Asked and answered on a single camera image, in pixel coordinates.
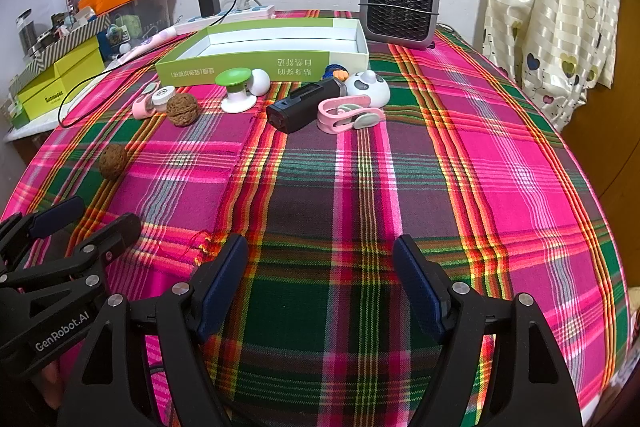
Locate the person's left hand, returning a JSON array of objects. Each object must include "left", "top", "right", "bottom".
[{"left": 42, "top": 364, "right": 68, "bottom": 410}]

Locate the white round case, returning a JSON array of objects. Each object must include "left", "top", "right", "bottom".
[{"left": 151, "top": 88, "right": 176, "bottom": 112}]

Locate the white power strip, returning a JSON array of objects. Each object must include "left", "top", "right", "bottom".
[{"left": 187, "top": 3, "right": 277, "bottom": 28}]

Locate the brown walnut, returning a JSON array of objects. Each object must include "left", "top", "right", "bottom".
[
  {"left": 98, "top": 144, "right": 129, "bottom": 180},
  {"left": 166, "top": 93, "right": 200, "bottom": 126}
]

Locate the glass jar dark lid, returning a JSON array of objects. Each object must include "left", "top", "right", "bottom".
[{"left": 17, "top": 9, "right": 37, "bottom": 54}]

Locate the pink and grey clip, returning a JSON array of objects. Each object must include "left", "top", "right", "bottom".
[{"left": 317, "top": 98, "right": 387, "bottom": 135}]

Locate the white ball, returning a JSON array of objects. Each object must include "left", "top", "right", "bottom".
[{"left": 250, "top": 69, "right": 271, "bottom": 96}]

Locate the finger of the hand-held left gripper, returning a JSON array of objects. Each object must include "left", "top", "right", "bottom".
[
  {"left": 0, "top": 213, "right": 142, "bottom": 308},
  {"left": 0, "top": 196, "right": 86, "bottom": 264}
]

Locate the striped cardboard box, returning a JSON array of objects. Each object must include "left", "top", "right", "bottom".
[{"left": 22, "top": 14, "right": 112, "bottom": 80}]

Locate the pink plaid tablecloth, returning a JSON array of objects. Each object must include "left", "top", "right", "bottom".
[{"left": 0, "top": 9, "right": 631, "bottom": 427}]

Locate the pink and white tube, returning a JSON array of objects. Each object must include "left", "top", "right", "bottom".
[{"left": 117, "top": 26, "right": 180, "bottom": 65}]

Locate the green and white cardboard box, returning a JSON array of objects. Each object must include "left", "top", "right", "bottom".
[{"left": 154, "top": 18, "right": 371, "bottom": 85}]

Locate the white panda-shaped gadget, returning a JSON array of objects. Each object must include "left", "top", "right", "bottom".
[{"left": 345, "top": 70, "right": 391, "bottom": 108}]

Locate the brown wooden cabinet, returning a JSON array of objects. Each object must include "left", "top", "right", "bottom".
[{"left": 560, "top": 0, "right": 640, "bottom": 308}]

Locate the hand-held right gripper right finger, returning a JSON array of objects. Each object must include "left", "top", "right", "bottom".
[{"left": 392, "top": 234, "right": 583, "bottom": 427}]

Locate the grey portable heater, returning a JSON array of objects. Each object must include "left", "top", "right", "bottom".
[{"left": 360, "top": 0, "right": 442, "bottom": 51}]

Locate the heart print curtain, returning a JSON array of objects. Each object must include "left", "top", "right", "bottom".
[{"left": 482, "top": 0, "right": 623, "bottom": 132}]

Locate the green mushroom-shaped toy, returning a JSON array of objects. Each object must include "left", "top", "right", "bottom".
[{"left": 215, "top": 68, "right": 254, "bottom": 114}]

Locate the pink and mint clip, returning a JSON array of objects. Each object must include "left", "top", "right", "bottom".
[{"left": 132, "top": 83, "right": 157, "bottom": 120}]

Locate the blue and orange knitted toy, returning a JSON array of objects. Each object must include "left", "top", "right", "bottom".
[{"left": 320, "top": 64, "right": 349, "bottom": 84}]

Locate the black handheld device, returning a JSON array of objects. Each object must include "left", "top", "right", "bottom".
[{"left": 265, "top": 80, "right": 347, "bottom": 135}]

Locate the yellow-green cardboard box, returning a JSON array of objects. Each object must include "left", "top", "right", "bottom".
[{"left": 16, "top": 38, "right": 106, "bottom": 120}]

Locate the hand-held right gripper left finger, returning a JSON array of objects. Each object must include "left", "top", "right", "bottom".
[{"left": 56, "top": 233, "right": 249, "bottom": 427}]

